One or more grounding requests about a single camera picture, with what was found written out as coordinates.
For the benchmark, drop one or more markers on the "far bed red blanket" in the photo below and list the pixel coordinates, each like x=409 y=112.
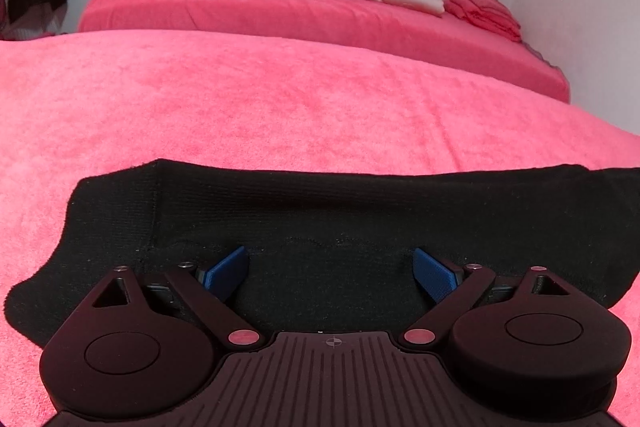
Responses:
x=441 y=40

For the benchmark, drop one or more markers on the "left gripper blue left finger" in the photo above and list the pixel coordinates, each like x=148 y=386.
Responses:
x=226 y=279

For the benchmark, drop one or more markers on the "black knit pants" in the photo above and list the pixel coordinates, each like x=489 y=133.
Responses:
x=332 y=252

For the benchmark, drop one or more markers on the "folded red blanket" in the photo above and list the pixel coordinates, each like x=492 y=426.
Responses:
x=490 y=15

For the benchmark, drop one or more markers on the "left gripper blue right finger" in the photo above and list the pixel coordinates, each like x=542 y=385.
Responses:
x=438 y=277

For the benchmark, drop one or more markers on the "near bed pink blanket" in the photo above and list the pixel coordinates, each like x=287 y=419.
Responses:
x=94 y=102

